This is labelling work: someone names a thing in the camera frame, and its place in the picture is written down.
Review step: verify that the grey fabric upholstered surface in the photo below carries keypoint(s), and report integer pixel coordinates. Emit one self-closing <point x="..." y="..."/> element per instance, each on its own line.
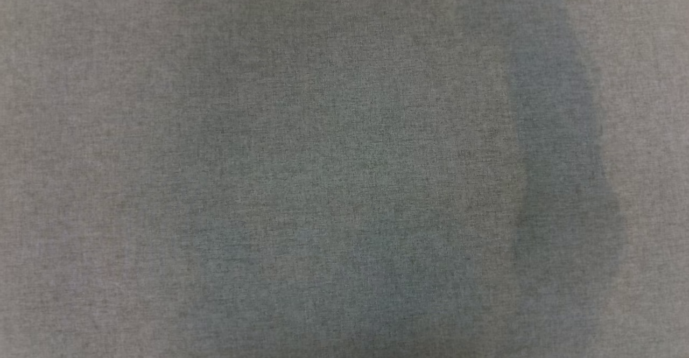
<point x="344" y="164"/>

